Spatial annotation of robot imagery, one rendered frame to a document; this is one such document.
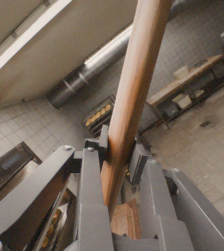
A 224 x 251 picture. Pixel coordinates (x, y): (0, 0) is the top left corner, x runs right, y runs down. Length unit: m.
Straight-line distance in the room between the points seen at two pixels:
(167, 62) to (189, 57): 0.71
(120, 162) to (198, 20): 5.77
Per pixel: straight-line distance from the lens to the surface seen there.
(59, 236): 1.87
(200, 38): 5.81
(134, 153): 0.16
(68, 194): 2.18
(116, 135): 0.16
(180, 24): 5.65
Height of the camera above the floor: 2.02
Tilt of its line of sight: 13 degrees down
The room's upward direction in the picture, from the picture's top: 38 degrees counter-clockwise
